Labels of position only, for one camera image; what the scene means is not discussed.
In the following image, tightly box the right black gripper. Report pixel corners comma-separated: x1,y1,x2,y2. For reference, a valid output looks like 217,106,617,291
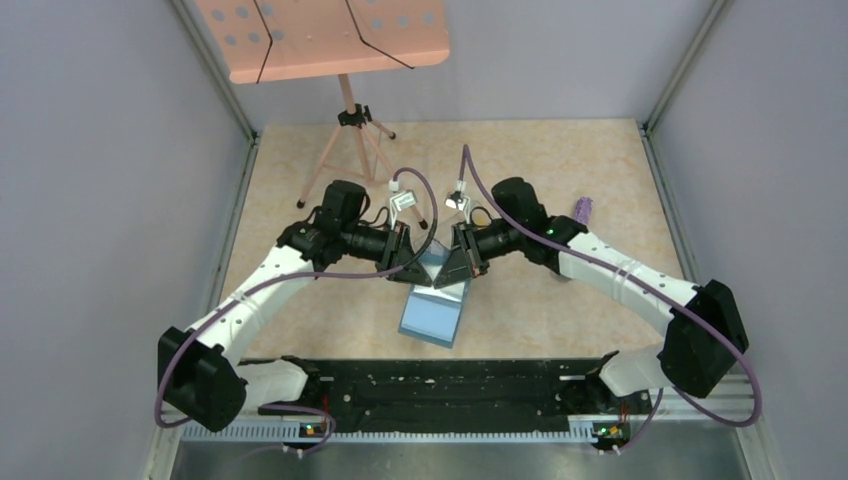
435,220,524,289

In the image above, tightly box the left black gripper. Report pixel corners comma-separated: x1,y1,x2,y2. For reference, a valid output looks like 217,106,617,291
341,218,432,285

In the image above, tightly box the clear plastic box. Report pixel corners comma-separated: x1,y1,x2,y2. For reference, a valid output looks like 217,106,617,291
418,239,451,285

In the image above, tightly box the blue card holder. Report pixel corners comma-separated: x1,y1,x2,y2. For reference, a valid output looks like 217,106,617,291
398,282,470,349

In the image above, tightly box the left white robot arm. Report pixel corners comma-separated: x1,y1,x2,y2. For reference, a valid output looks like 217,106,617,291
154,179,432,432

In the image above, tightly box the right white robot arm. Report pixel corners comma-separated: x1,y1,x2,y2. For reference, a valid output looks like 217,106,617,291
433,177,748,412

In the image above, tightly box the purple glitter cylinder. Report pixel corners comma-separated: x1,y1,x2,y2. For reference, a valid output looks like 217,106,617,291
573,196,593,226

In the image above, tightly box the pink music stand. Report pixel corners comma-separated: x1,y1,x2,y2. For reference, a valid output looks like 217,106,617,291
196,0,450,208

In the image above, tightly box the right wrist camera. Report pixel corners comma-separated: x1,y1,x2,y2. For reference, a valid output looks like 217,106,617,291
445,180,474,222

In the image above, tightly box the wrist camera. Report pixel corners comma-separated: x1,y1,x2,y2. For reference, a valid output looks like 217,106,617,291
445,180,474,222
387,190,418,229

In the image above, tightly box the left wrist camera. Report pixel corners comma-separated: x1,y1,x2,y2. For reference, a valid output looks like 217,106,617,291
387,190,418,229

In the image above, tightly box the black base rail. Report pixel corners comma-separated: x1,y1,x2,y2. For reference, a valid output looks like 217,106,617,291
292,358,651,437

